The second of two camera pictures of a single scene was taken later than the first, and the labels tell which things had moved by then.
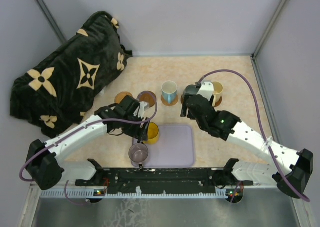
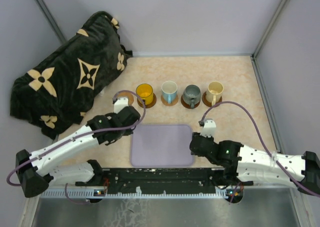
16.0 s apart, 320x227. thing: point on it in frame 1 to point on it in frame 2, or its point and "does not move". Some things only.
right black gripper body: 184,107 to 211,159
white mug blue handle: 169,91 does not move
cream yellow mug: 218,89 does not move
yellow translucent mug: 153,132 to 145,91
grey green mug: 190,89 does not move
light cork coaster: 166,103 does not move
